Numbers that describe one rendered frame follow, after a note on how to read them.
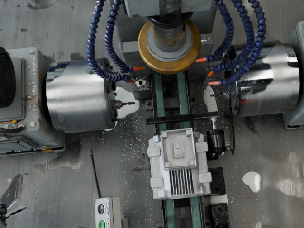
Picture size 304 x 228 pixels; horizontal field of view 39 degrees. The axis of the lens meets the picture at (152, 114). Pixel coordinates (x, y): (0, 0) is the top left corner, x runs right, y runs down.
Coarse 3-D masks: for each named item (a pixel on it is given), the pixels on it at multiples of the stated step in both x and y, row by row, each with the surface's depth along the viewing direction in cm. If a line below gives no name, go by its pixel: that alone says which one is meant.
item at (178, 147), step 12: (168, 132) 134; (180, 132) 136; (192, 132) 132; (168, 144) 135; (180, 144) 134; (192, 144) 133; (168, 156) 134; (180, 156) 132; (192, 156) 134; (168, 168) 130; (180, 168) 132; (192, 168) 135
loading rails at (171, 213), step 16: (160, 80) 161; (176, 80) 169; (160, 96) 160; (192, 96) 169; (160, 112) 158; (160, 128) 157; (192, 128) 155; (176, 208) 156; (192, 208) 149; (160, 224) 157; (192, 224) 151; (208, 224) 156
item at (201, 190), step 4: (196, 132) 138; (156, 136) 138; (196, 136) 138; (156, 140) 138; (160, 140) 138; (200, 188) 133; (204, 188) 134; (160, 192) 134; (164, 192) 134; (200, 192) 133; (204, 192) 134; (160, 196) 134; (164, 196) 133
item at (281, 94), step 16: (240, 48) 140; (272, 48) 138; (288, 48) 139; (240, 64) 135; (256, 64) 135; (272, 64) 135; (288, 64) 135; (240, 80) 135; (256, 80) 135; (272, 80) 134; (288, 80) 134; (224, 96) 143; (240, 96) 136; (256, 96) 136; (272, 96) 136; (288, 96) 137; (240, 112) 141; (256, 112) 142; (272, 112) 143
